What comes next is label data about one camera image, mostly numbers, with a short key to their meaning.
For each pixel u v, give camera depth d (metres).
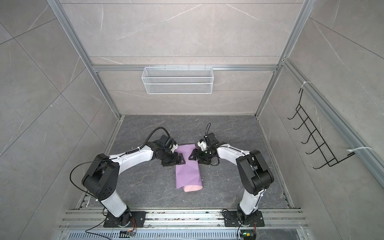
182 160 0.82
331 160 0.58
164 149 0.74
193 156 0.82
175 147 0.86
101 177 0.46
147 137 0.69
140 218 0.73
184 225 0.73
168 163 0.79
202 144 0.88
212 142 0.76
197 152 0.83
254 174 0.48
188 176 0.80
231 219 0.73
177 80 1.00
